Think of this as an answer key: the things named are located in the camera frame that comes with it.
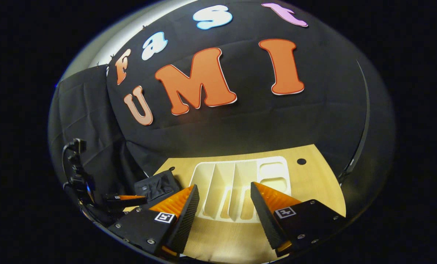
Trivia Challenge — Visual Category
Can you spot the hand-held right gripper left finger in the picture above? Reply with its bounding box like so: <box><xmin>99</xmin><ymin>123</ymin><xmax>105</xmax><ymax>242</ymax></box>
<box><xmin>107</xmin><ymin>184</ymin><xmax>201</xmax><ymax>259</ymax></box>

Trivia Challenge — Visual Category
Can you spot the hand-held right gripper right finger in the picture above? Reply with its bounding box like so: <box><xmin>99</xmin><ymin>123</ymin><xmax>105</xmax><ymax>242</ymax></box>
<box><xmin>250</xmin><ymin>181</ymin><xmax>347</xmax><ymax>258</ymax></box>

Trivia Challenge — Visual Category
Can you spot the black schoolbag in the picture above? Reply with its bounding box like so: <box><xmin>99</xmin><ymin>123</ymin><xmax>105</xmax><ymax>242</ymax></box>
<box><xmin>134</xmin><ymin>167</ymin><xmax>182</xmax><ymax>204</ymax></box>

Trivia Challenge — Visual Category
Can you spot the white bookshelf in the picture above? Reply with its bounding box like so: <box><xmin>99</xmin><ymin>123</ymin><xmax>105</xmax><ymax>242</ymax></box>
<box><xmin>189</xmin><ymin>157</ymin><xmax>292</xmax><ymax>223</ymax></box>

